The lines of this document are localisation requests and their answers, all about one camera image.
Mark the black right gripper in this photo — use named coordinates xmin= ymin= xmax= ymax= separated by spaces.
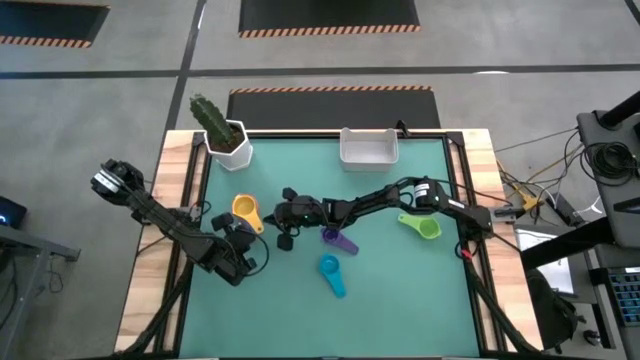
xmin=263 ymin=187 xmax=329 ymax=250

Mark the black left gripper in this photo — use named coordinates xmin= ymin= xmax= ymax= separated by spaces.
xmin=212 ymin=212 xmax=259 ymax=272

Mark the yellow measuring cup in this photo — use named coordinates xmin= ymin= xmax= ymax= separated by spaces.
xmin=232 ymin=194 xmax=265 ymax=235

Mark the purple measuring cup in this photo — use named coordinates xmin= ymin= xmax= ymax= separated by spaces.
xmin=320 ymin=226 xmax=360 ymax=257

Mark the teal measuring cup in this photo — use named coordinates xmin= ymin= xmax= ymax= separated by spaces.
xmin=318 ymin=253 xmax=348 ymax=300

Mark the green measuring cup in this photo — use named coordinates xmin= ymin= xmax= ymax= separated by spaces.
xmin=397 ymin=213 xmax=443 ymax=241

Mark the white plastic basket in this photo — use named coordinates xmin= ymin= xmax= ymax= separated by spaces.
xmin=338 ymin=126 xmax=400 ymax=174

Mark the white hexagonal planter pot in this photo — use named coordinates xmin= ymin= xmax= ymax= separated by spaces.
xmin=203 ymin=118 xmax=255 ymax=173

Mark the wooden table side board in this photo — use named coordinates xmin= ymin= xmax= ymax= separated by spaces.
xmin=114 ymin=130 xmax=209 ymax=354
xmin=447 ymin=128 xmax=544 ymax=351

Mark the green cactus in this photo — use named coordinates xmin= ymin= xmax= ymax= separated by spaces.
xmin=188 ymin=93 xmax=236 ymax=149

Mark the grey side table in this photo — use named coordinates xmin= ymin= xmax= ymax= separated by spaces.
xmin=0 ymin=194 xmax=81 ymax=351

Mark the white board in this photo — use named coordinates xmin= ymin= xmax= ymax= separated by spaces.
xmin=514 ymin=227 xmax=576 ymax=296

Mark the black backpack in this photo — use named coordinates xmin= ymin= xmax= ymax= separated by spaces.
xmin=524 ymin=269 xmax=584 ymax=354

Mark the grey equipment cart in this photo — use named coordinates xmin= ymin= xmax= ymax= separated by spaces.
xmin=519 ymin=89 xmax=640 ymax=271

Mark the keyboard with coloured keys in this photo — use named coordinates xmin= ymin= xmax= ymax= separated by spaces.
xmin=607 ymin=267 xmax=640 ymax=327

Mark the yellow cable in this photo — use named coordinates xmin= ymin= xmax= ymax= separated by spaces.
xmin=499 ymin=164 xmax=544 ymax=211

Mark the coiled black cable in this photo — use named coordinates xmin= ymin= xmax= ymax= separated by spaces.
xmin=582 ymin=142 xmax=640 ymax=187

